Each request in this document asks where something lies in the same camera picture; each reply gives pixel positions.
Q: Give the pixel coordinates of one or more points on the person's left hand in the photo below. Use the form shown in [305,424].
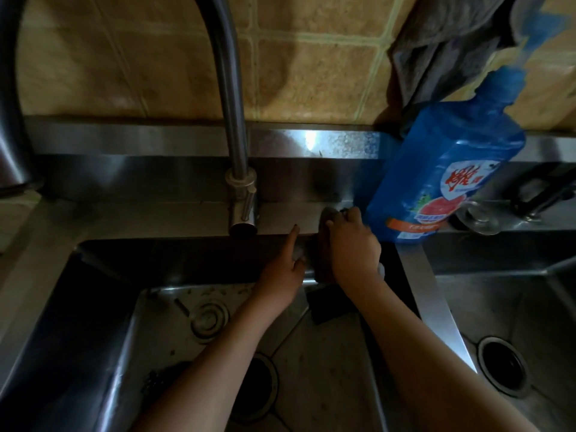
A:
[283,274]

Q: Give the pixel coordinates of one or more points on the person's right hand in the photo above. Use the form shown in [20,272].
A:
[355,254]

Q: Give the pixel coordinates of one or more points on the black rectangular sponge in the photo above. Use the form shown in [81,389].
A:
[328,305]

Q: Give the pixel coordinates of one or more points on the blue dish soap bottle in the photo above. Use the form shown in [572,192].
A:
[441,175]

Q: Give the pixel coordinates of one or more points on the black steel wool scourer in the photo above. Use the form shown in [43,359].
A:
[157,382]

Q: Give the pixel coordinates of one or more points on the stainless steel double sink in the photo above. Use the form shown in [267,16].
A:
[112,220]

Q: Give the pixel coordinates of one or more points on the person's right forearm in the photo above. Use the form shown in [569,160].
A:
[432,373]

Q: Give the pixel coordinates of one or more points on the person's left forearm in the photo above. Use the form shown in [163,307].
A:
[211,377]

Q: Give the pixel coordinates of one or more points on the curved steel faucet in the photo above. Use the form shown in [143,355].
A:
[234,107]

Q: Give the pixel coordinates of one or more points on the straight steel faucet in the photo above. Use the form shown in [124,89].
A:
[544,197]

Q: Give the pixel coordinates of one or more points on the grey hanging cloth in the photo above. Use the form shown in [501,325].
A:
[441,49]

